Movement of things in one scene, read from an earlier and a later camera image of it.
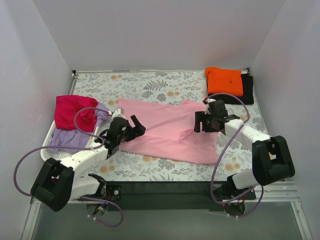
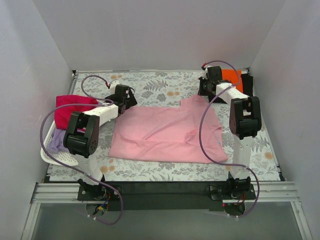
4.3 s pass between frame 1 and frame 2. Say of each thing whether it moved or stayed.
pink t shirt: moved
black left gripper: moved
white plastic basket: stayed
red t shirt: stayed
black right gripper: moved
